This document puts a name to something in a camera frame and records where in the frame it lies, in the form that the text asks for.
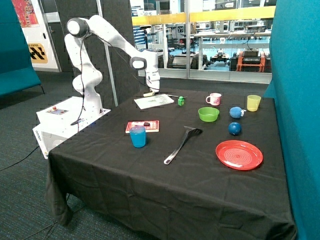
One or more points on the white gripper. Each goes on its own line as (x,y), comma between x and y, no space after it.
(153,82)

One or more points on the yellow highlighter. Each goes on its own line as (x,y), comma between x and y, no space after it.
(147,94)

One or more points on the pink highlighter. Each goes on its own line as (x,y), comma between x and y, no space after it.
(140,123)

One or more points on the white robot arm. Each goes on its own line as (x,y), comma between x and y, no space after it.
(80,28)

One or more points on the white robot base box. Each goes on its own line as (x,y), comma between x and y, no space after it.
(61,121)

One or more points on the white green book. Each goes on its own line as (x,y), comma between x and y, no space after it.
(153,101)

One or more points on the red book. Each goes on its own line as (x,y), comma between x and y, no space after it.
(154,126)

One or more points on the green toy block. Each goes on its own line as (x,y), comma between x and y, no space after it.
(181,101)

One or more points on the blue plastic cup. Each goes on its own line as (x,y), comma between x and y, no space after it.
(138,136)

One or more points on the black spatula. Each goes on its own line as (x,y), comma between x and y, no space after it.
(189,132)

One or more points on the green bowl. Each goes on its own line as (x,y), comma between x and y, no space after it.
(208,114)

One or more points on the pink mug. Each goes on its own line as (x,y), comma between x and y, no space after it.
(214,99)

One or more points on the black tablecloth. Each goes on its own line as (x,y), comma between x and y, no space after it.
(195,197)

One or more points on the light blue soft ball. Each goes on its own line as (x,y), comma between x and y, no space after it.
(237,112)

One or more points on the dark blue ball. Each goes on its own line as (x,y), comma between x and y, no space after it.
(234,128)

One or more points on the white lab table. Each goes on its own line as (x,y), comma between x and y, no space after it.
(219,47)

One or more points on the yellow plastic cup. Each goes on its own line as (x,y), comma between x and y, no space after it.
(253,102)

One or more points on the orange black cart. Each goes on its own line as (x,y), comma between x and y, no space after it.
(251,60)

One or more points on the red plate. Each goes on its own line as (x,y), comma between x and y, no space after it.
(239,155)

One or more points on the yellow black sign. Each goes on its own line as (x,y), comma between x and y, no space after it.
(37,53)

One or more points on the teal sofa left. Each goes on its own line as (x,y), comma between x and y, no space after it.
(16,70)

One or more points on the teal partition right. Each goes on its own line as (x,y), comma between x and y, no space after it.
(295,86)

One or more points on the red poster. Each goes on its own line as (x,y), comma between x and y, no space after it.
(25,13)

